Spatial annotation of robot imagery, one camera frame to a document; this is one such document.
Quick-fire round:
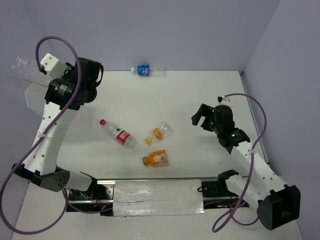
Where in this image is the clear bottle blue label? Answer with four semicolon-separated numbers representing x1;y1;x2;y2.
130;64;165;77

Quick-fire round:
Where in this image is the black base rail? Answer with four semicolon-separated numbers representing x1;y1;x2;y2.
67;177;238;217

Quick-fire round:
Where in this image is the clear bottle red cap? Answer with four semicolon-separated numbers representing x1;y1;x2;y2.
99;119;137;149

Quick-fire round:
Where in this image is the white foil cover sheet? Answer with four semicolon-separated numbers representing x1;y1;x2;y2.
112;179;204;217

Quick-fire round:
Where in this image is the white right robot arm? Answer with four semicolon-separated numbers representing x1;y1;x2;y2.
191;103;301;231

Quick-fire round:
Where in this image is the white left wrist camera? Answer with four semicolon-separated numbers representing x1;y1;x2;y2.
40;53;68;80

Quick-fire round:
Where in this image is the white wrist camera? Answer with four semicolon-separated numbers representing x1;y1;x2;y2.
40;53;68;80
217;96;231;103

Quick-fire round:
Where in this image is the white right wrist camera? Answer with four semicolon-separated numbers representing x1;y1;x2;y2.
217;96;231;103

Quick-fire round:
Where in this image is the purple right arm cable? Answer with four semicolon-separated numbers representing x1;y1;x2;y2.
203;93;268;233

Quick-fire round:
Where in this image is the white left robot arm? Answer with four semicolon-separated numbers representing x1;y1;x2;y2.
14;53;104;200

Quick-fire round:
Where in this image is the translucent white bin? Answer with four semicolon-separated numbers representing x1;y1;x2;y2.
24;81;49;117

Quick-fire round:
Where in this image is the clear bottle yellow cap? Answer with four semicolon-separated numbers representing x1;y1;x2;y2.
144;121;173;145

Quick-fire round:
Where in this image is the clear bottle white label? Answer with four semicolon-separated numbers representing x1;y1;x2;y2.
11;57;51;87

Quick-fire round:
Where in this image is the orange juice bottle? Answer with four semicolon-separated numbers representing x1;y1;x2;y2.
142;150;169;167

